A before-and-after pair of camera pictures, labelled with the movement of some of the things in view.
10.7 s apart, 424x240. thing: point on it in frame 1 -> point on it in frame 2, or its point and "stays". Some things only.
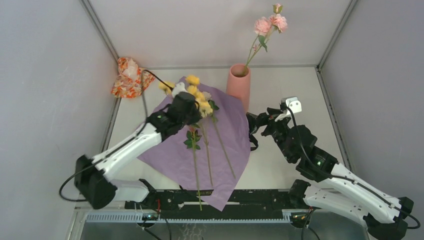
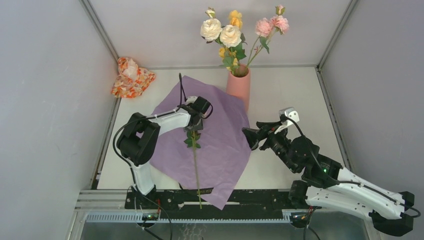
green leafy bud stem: (192, 141) stays
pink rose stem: (264, 26) stays
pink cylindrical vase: (238, 81) stays
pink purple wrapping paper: (210, 158) stays
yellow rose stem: (206, 108) -> (230, 58)
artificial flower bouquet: (207, 96) -> (228, 35)
